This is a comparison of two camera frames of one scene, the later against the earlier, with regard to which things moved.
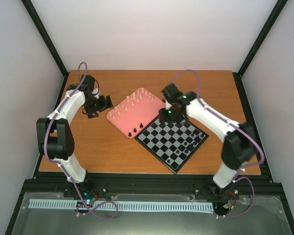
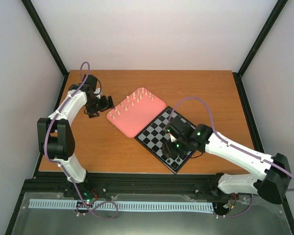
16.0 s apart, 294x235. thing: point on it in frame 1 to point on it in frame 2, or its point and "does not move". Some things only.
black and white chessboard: (173, 143) does not move
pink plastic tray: (133, 113) does not move
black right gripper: (162, 118) to (169, 152)
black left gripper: (104, 105) does not move
